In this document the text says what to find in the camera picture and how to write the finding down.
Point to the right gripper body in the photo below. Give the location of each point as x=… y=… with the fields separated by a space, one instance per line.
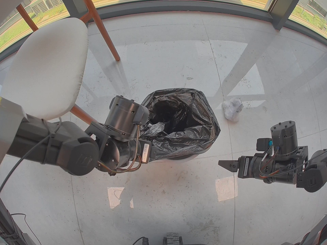
x=251 y=167

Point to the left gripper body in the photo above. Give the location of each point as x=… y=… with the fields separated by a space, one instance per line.
x=130 y=153

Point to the black plastic bag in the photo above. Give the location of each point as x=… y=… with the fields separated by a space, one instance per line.
x=189 y=134

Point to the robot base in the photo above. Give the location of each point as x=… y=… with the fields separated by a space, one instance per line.
x=173 y=238

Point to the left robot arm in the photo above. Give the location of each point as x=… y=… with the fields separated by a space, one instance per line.
x=69 y=149

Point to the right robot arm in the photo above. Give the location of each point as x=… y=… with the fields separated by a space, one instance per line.
x=284 y=139

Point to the crumpled white paper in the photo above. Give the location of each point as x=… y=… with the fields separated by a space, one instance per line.
x=232 y=110

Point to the white wooden-legged chair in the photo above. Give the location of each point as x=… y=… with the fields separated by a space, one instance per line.
x=48 y=68

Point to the window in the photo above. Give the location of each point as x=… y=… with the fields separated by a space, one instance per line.
x=286 y=9

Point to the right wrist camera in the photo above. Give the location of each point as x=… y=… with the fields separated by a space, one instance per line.
x=263 y=145

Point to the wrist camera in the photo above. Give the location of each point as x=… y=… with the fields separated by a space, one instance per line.
x=141 y=114
x=263 y=145

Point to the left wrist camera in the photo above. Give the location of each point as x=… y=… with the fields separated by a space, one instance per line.
x=141 y=114

